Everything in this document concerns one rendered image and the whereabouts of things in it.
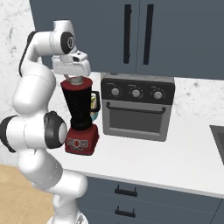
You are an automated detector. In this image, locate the grey sink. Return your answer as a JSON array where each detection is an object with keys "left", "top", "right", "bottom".
[{"left": 208, "top": 124, "right": 224, "bottom": 158}]

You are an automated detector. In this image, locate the red blender lid grey cap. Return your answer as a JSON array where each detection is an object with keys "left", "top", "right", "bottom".
[{"left": 59, "top": 76, "right": 94, "bottom": 92}]

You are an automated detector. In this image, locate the silver toaster oven knob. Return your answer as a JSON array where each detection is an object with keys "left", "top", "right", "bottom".
[
  {"left": 130, "top": 88, "right": 142, "bottom": 99},
  {"left": 110, "top": 87, "right": 122, "bottom": 98},
  {"left": 152, "top": 89, "right": 164, "bottom": 101}
]

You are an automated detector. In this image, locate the blue grey drawer front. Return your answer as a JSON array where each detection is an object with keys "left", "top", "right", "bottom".
[
  {"left": 79, "top": 176, "right": 224, "bottom": 216},
  {"left": 76, "top": 199, "right": 217, "bottom": 224}
]

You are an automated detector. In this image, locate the blue grey base cupboard door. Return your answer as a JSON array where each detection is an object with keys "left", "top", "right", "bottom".
[{"left": 212, "top": 200, "right": 224, "bottom": 224}]

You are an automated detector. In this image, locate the toaster oven glass door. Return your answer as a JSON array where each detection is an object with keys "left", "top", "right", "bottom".
[{"left": 102, "top": 100, "right": 172, "bottom": 138}]

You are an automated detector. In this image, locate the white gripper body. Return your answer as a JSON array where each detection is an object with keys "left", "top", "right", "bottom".
[{"left": 51, "top": 55, "right": 92, "bottom": 78}]

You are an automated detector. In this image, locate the black cupboard door handle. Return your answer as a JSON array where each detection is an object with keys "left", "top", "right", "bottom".
[
  {"left": 122, "top": 3, "right": 132, "bottom": 65},
  {"left": 142, "top": 3, "right": 155, "bottom": 66}
]

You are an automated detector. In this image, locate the black drawer handle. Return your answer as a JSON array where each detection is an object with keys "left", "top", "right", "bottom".
[
  {"left": 114, "top": 206, "right": 137, "bottom": 219},
  {"left": 114, "top": 185, "right": 139, "bottom": 198}
]

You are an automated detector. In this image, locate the red blender with black jar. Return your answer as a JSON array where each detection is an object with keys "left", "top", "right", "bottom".
[{"left": 59, "top": 76, "right": 102, "bottom": 157}]

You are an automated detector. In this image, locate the teal bowl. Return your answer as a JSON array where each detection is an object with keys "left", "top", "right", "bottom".
[{"left": 89, "top": 110, "right": 100, "bottom": 122}]

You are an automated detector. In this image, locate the yellow green jar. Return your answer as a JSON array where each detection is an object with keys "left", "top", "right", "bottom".
[{"left": 90, "top": 94, "right": 98, "bottom": 111}]

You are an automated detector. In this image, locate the black toaster oven door handle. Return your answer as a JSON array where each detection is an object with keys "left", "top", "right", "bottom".
[{"left": 105, "top": 101, "right": 167, "bottom": 116}]

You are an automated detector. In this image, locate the grey toaster oven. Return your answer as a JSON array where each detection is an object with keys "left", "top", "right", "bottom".
[{"left": 100, "top": 72, "right": 176, "bottom": 143}]

